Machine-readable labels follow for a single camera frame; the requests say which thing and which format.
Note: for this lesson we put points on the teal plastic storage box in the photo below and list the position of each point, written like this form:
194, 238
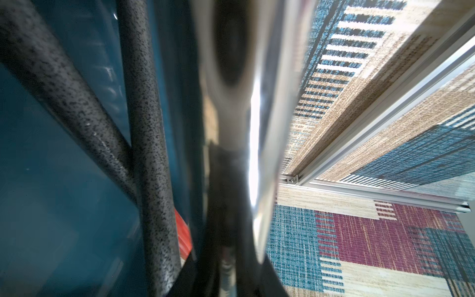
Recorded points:
67, 230

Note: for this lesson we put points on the chrome blue handled hoe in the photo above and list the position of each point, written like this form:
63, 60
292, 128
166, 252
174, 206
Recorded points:
251, 55

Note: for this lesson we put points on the grey hoe red grip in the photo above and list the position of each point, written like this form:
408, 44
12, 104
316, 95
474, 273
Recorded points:
32, 53
149, 153

